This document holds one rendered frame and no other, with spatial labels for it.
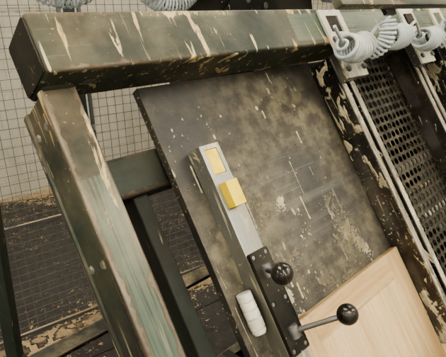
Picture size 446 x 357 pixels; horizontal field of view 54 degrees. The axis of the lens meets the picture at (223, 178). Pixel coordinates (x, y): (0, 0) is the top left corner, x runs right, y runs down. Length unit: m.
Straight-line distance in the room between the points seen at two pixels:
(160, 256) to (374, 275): 0.53
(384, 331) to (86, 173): 0.75
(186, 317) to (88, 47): 0.49
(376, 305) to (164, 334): 0.57
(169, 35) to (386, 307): 0.78
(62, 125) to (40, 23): 0.15
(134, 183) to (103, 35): 0.26
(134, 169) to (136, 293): 0.25
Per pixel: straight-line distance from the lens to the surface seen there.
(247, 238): 0.83
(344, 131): 1.20
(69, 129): 0.72
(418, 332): 1.23
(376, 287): 1.11
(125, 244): 0.69
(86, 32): 0.75
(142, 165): 0.84
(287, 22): 1.09
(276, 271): 0.71
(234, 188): 0.81
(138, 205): 0.83
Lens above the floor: 1.93
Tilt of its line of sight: 21 degrees down
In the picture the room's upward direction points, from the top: 1 degrees counter-clockwise
